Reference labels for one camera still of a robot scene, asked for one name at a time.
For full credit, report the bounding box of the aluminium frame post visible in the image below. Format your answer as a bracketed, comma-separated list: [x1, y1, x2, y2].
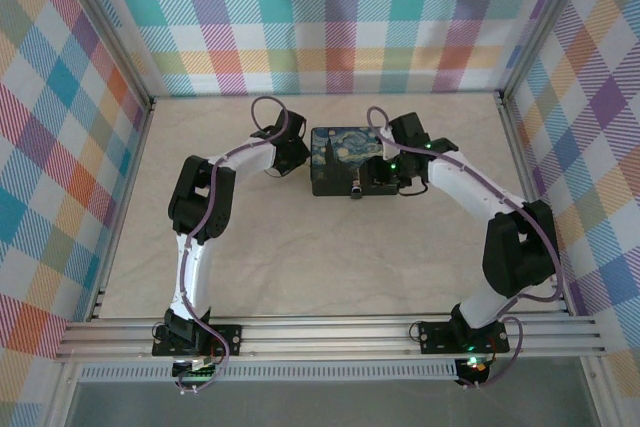
[49, 0, 157, 109]
[497, 0, 599, 104]

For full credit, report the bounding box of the black box starry night lid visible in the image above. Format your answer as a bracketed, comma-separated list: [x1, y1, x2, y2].
[309, 125, 401, 198]

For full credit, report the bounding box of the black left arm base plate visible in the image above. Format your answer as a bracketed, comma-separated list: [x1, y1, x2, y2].
[152, 324, 244, 358]

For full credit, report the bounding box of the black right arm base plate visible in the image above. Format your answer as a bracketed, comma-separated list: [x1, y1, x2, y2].
[418, 320, 511, 354]

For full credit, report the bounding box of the short aluminium frame leg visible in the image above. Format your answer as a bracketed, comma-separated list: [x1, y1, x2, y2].
[580, 356, 620, 427]
[44, 360, 85, 427]

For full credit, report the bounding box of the thin black right gripper wire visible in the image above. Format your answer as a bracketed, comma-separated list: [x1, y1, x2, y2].
[399, 178, 430, 197]

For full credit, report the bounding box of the grey slotted cable duct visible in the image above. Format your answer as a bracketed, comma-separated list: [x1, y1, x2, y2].
[77, 364, 461, 383]

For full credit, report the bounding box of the long aluminium mounting rail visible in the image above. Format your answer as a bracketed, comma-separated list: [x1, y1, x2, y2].
[54, 316, 609, 363]

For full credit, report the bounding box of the aluminium table side rail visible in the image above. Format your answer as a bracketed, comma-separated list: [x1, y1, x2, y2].
[88, 99, 157, 322]
[497, 94, 574, 317]

